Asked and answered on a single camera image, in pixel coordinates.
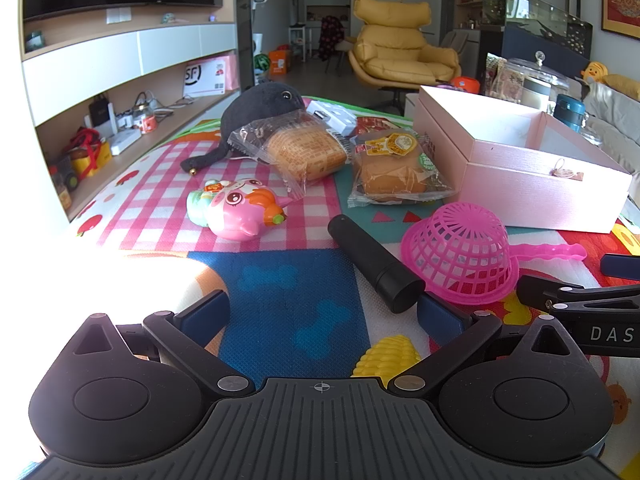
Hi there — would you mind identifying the yellow cushion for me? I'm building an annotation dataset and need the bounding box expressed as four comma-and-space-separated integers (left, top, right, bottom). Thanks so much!
600, 74, 640, 101

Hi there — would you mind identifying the white stool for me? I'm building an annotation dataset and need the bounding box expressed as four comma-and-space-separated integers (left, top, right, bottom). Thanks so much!
289, 24, 313, 61

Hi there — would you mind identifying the toy truck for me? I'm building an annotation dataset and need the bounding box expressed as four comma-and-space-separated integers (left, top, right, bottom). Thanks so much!
50, 157, 81, 193

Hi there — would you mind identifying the pink cardboard box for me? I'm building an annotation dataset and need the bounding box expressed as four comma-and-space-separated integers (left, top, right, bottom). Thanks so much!
412, 85, 633, 235

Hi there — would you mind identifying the orange box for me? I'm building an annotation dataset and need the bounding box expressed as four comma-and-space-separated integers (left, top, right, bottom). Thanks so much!
268, 49, 293, 75

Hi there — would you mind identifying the yellow label bread packet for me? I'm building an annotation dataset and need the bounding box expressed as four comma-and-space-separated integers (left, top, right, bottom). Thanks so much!
347, 127, 458, 208

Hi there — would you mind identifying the white wooden tv cabinet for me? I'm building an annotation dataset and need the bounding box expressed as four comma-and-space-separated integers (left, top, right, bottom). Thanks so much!
20, 7, 241, 221

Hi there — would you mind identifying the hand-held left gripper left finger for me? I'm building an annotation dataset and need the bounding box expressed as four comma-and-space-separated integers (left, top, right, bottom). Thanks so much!
72, 290, 256, 397

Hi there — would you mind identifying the small glass jar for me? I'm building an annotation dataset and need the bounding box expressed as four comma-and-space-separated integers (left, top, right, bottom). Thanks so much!
580, 122, 608, 147

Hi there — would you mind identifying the brown cakes packet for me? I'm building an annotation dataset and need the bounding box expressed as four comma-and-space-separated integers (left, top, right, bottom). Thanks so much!
352, 116, 401, 136

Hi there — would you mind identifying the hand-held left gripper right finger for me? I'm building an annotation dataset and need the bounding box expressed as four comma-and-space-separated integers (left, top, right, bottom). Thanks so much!
387, 292, 576, 397

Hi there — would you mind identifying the small white box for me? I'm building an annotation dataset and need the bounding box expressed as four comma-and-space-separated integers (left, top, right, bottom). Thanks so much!
305, 100, 358, 136

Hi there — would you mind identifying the glass jar with red label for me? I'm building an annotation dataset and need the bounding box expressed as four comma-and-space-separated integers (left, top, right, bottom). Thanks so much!
135, 102, 157, 135

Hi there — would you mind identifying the colourful play mat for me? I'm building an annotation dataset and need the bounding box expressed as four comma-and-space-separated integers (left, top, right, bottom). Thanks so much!
67, 95, 640, 480

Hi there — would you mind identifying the black paper bag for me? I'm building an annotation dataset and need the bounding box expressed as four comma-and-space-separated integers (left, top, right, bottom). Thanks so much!
89, 95, 112, 128

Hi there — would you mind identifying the yellow armchair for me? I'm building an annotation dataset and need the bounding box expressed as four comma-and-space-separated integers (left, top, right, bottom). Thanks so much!
347, 0, 462, 101

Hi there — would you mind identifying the yellow toy corn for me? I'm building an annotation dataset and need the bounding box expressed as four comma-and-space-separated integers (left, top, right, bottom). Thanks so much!
350, 335, 423, 378

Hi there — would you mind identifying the large glass jar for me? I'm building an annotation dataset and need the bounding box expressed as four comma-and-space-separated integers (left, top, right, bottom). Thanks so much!
492, 51, 571, 106

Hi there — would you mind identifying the beige sofa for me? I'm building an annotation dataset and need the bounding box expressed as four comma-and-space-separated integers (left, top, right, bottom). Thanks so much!
582, 74, 640, 171

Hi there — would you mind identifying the pink plastic colander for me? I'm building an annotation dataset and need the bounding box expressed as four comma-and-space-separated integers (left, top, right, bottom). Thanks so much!
400, 202, 587, 303

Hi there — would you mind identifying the teal thermos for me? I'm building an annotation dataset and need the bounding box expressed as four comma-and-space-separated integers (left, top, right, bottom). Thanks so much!
552, 94, 586, 133

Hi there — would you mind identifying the glass fish tank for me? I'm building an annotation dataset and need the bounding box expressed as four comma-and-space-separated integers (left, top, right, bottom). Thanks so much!
482, 0, 593, 58

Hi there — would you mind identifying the black cylinder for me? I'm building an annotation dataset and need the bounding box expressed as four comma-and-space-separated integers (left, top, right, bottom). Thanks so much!
327, 214, 426, 313

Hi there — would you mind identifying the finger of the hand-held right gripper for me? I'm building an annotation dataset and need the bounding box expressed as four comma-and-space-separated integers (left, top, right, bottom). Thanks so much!
600, 254, 640, 279
517, 275, 640, 313

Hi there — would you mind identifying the clear bread packet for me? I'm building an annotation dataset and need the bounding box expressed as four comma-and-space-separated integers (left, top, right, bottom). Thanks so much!
227, 112, 351, 200

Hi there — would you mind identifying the red yellow toy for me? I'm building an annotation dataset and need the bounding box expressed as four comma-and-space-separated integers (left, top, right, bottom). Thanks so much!
65, 127, 112, 178

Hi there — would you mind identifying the white router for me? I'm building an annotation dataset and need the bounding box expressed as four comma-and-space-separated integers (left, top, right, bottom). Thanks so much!
107, 130, 142, 155

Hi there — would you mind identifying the white stick vacuum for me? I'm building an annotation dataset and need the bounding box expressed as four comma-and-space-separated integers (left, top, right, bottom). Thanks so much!
250, 0, 268, 86

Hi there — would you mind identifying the yellow duck toy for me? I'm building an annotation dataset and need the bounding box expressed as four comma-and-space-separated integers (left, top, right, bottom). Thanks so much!
580, 61, 608, 83

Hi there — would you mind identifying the pink cat toy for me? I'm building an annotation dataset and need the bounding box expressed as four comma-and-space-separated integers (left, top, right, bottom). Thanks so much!
186, 177, 291, 241

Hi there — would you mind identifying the white pink courier bag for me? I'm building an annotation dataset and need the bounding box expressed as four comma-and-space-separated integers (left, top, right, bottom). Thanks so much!
182, 55, 240, 98

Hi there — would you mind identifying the white thermos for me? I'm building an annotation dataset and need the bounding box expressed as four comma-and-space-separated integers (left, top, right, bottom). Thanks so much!
522, 77, 553, 111

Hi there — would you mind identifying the dark patterned chair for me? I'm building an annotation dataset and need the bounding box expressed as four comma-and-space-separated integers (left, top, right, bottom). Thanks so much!
320, 15, 346, 73

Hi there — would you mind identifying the black plush toy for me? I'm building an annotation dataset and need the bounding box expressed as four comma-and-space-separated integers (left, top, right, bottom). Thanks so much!
181, 82, 308, 177

